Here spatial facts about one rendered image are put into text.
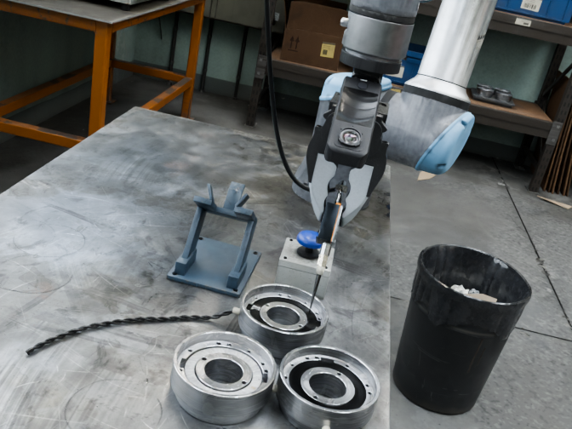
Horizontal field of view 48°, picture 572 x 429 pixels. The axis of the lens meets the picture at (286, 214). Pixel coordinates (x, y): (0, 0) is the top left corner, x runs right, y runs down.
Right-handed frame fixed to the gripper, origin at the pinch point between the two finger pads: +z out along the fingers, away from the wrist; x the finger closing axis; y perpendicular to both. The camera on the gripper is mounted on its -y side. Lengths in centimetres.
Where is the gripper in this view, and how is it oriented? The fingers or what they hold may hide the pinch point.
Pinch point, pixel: (332, 216)
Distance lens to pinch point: 81.1
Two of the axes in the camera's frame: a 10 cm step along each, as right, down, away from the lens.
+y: 1.9, -3.8, 9.1
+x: -9.6, -2.5, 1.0
